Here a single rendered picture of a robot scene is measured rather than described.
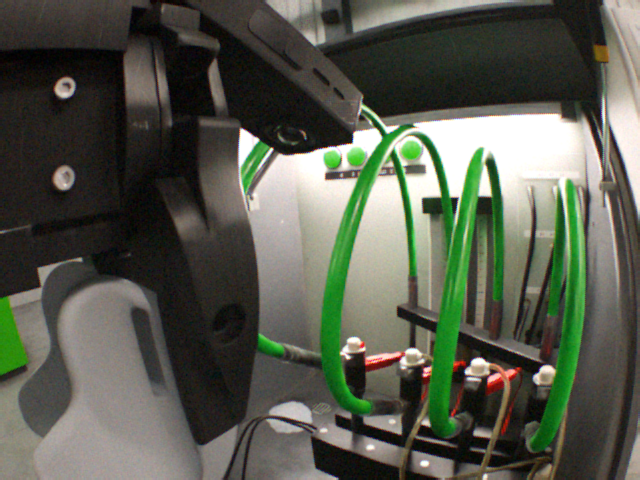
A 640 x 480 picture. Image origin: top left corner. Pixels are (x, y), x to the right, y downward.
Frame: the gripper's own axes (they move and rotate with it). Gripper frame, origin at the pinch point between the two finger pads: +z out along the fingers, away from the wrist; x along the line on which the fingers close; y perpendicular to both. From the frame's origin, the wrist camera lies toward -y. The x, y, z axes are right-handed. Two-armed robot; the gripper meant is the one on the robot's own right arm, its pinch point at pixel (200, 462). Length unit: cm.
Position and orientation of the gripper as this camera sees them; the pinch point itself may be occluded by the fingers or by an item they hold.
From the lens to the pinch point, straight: 13.5
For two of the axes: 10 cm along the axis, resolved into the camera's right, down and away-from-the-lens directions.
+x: 8.0, 0.3, -6.0
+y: -6.0, 1.8, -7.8
